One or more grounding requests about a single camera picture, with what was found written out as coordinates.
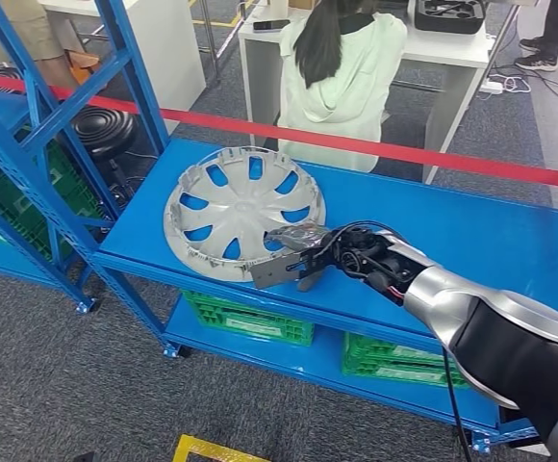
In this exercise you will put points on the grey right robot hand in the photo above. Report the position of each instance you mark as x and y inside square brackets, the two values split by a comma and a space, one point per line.
[303, 236]

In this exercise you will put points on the silver plastic wheel hubcap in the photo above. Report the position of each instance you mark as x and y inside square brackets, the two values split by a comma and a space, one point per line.
[242, 207]

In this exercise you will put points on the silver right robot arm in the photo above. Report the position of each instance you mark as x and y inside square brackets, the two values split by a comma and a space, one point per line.
[452, 300]

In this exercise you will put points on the person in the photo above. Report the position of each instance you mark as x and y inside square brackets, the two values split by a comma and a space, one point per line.
[346, 95]
[555, 25]
[39, 38]

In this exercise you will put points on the red barrier belt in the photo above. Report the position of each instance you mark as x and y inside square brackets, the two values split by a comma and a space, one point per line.
[404, 152]

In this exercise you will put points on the black smartphone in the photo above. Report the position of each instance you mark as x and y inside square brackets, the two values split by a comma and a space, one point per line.
[272, 25]

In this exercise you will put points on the grey metal table leg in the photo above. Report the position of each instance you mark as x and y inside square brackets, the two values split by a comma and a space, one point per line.
[209, 44]
[503, 41]

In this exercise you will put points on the white cup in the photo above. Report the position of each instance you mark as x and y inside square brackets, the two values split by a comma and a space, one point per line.
[277, 7]

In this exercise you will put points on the yellow floor tape square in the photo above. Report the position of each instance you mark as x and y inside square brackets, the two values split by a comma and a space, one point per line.
[202, 444]

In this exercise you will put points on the white desk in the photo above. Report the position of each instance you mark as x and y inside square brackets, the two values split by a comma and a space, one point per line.
[452, 54]
[173, 57]

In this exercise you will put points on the black round stool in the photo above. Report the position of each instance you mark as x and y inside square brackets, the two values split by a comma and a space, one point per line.
[103, 130]

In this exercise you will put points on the black moulded tray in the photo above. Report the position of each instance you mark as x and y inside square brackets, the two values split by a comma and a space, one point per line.
[452, 22]

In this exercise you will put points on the white power strip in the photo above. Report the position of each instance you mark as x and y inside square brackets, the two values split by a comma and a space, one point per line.
[491, 86]

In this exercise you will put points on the orange brown seat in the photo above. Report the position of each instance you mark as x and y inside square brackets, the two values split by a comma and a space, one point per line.
[84, 67]

